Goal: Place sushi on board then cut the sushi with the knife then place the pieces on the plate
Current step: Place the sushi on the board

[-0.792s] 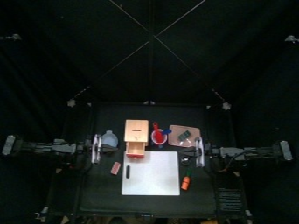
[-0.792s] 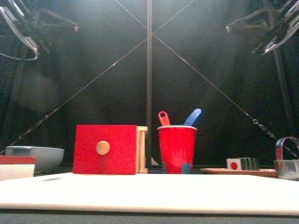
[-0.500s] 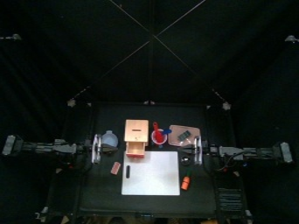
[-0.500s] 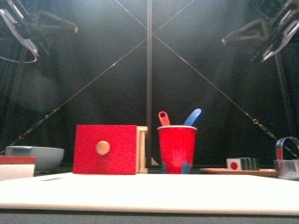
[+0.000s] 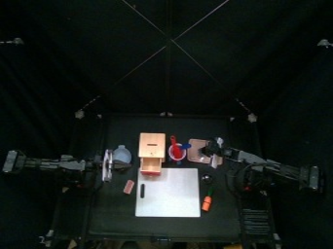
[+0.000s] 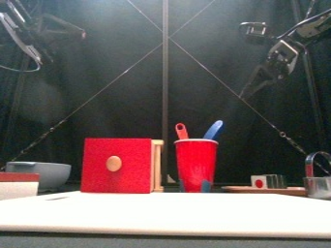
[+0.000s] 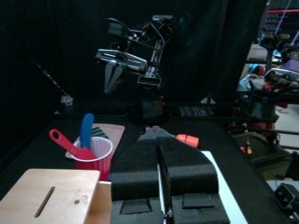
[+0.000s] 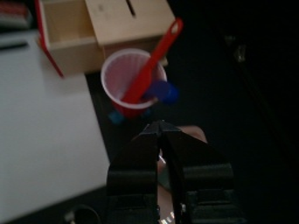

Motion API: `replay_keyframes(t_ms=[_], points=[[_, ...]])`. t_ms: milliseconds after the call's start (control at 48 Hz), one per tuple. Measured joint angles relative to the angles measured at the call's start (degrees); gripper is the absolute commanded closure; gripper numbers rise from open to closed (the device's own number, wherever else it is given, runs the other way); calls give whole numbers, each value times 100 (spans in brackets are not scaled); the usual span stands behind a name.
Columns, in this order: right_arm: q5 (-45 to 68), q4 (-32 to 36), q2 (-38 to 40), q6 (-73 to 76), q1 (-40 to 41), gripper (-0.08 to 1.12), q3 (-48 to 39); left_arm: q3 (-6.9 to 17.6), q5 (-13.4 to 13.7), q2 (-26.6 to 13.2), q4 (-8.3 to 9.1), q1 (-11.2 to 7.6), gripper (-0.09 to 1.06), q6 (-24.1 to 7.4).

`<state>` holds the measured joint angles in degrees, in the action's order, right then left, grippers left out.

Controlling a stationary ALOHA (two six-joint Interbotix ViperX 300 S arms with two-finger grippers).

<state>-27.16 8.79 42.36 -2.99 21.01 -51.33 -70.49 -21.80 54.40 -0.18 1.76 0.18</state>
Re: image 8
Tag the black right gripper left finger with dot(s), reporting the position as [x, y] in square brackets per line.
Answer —
[132, 178]

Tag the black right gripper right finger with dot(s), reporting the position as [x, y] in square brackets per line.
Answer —
[202, 178]

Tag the pink plate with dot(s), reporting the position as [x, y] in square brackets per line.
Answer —
[194, 133]

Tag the white cutting board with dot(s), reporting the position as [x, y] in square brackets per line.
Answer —
[43, 131]

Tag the red plastic cup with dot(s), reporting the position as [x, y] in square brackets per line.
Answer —
[124, 73]

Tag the red toy spatula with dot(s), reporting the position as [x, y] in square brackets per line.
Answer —
[155, 58]

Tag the wooden box with slot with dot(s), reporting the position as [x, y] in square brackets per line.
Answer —
[116, 20]

